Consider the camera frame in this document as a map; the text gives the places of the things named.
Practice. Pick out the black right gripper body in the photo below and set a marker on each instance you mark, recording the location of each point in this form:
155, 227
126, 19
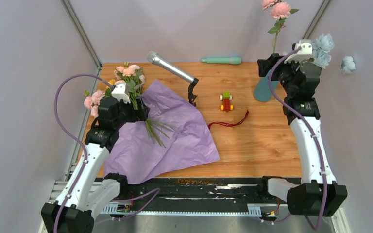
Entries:
283, 72

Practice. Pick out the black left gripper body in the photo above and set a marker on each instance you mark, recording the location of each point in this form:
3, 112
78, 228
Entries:
128, 114

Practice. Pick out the purple pink wrapping paper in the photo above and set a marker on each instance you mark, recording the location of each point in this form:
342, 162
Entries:
188, 144

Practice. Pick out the dark red printed ribbon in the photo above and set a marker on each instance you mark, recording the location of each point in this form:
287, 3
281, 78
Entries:
227, 124

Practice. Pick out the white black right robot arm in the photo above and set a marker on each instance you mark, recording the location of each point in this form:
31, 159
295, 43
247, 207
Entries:
303, 117

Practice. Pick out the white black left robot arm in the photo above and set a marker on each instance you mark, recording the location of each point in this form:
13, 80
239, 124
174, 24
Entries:
76, 208

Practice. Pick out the teal cylindrical vase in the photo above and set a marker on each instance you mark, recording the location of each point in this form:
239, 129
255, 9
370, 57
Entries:
262, 92

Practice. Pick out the light blue artificial flowers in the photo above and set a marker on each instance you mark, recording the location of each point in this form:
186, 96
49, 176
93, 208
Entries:
321, 48

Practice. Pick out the mint green toy microphone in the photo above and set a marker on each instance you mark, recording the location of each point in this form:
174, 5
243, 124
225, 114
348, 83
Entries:
222, 60

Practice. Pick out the toy brick car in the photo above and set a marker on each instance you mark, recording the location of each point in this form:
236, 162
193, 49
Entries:
226, 98

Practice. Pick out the silver microphone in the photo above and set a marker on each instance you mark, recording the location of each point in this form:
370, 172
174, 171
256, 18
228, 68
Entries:
157, 60

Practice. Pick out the black microphone tripod stand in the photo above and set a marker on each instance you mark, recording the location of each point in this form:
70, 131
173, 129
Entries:
191, 96

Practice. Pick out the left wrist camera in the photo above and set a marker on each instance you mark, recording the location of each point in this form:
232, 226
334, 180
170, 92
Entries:
121, 93

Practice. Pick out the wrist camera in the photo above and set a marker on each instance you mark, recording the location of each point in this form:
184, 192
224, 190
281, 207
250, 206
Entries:
304, 51
121, 93

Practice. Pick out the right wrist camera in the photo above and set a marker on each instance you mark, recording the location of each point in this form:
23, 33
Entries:
304, 51

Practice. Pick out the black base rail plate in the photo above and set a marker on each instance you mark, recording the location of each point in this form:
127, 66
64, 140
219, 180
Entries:
217, 196

